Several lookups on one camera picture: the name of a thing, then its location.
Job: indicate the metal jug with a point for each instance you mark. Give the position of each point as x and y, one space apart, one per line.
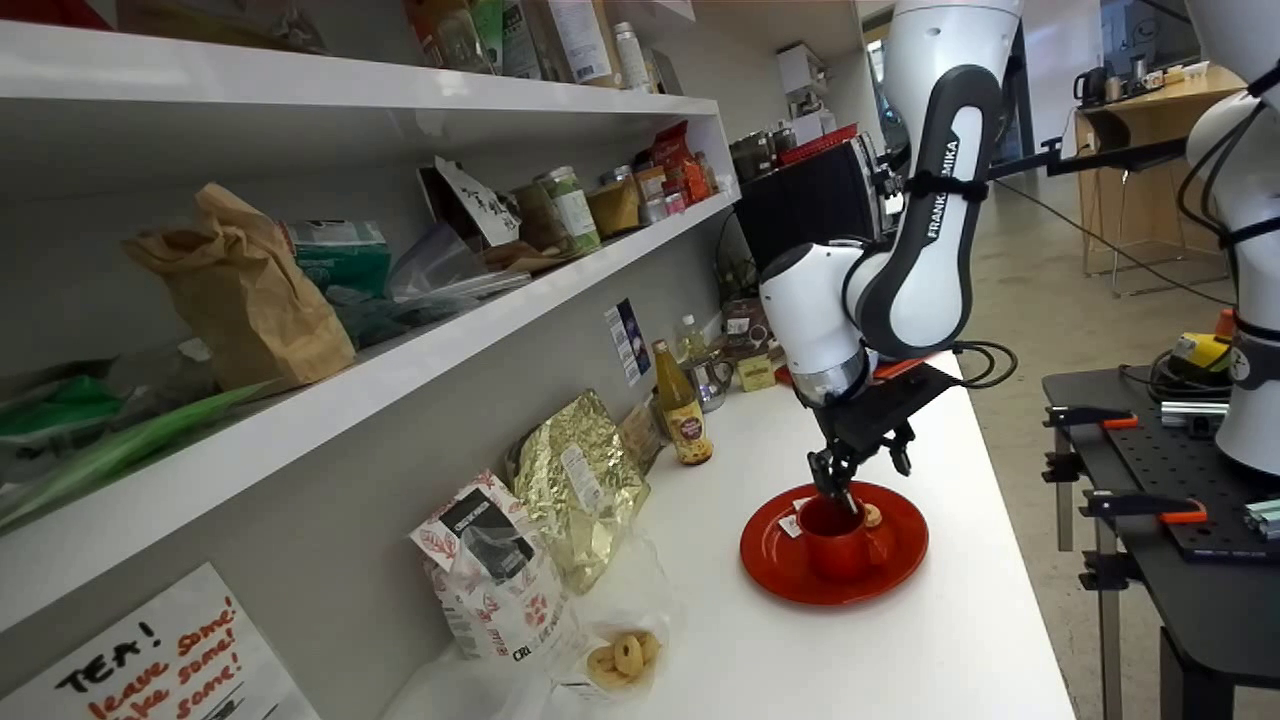
712 382

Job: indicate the red saucer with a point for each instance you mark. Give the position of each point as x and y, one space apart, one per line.
780 565

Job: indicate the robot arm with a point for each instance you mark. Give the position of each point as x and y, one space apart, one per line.
915 290

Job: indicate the yellow tool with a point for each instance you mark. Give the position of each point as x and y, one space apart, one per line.
1200 352

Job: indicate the red packet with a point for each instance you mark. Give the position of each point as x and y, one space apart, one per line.
678 160

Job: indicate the wooden table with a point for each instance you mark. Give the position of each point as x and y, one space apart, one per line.
1150 125

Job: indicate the orange black clamp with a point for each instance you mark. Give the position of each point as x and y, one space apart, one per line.
1140 508
1085 417

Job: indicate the white wall shelf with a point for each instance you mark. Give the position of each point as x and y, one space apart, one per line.
440 340

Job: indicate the heap of green bags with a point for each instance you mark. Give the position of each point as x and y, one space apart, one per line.
90 440

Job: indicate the printed paper note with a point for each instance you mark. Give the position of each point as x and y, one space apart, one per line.
628 342

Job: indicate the yellow box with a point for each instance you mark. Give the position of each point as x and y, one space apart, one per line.
756 373

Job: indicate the black appliance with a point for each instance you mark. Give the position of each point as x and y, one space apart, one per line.
805 205

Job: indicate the clear bottle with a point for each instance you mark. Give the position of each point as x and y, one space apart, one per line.
690 338

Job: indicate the black kettle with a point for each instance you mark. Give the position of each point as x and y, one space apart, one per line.
1091 88

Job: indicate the black white packet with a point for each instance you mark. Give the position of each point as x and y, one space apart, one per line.
470 205

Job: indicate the red cup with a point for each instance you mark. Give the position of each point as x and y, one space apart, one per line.
838 550

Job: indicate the gold foil bag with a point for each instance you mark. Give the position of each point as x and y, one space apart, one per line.
580 490

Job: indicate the silver metal bar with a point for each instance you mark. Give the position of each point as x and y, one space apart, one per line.
1195 412

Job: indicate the row of packets and boxes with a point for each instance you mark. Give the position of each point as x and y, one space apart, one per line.
520 35

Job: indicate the row of small jars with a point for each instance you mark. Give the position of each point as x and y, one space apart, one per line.
660 198

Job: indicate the handwritten paper sign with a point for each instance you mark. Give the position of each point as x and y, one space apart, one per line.
160 660

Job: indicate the small biscuit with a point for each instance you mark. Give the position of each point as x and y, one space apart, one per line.
873 516

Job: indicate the row of dark jars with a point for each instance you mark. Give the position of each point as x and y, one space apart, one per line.
760 152

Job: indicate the white bag with red print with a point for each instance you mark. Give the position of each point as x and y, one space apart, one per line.
500 580

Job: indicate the jar with green lid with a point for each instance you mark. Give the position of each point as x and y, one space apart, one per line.
572 210

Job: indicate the white bottle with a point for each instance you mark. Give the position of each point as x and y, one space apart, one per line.
631 58

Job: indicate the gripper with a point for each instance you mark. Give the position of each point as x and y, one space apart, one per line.
880 410

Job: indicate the yellow bottle with red label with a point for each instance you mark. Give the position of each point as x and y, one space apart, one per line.
683 410

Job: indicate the green packet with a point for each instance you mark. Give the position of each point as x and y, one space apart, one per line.
340 255

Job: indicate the brown paper bag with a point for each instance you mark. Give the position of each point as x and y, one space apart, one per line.
250 300

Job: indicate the small brown packet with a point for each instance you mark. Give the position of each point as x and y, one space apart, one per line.
640 435

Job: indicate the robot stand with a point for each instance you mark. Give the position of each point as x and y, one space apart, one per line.
1210 590

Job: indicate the red basket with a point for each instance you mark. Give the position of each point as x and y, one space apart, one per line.
818 145

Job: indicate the plastic bag of biscuits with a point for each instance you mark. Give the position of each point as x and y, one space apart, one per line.
620 655

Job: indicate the white wall box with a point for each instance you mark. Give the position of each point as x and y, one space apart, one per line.
802 68

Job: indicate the yellow container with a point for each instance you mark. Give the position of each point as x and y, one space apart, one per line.
613 208

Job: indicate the tea bag tag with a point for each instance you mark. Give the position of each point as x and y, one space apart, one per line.
792 522

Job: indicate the clear plastic bag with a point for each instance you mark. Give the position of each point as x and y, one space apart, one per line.
440 265

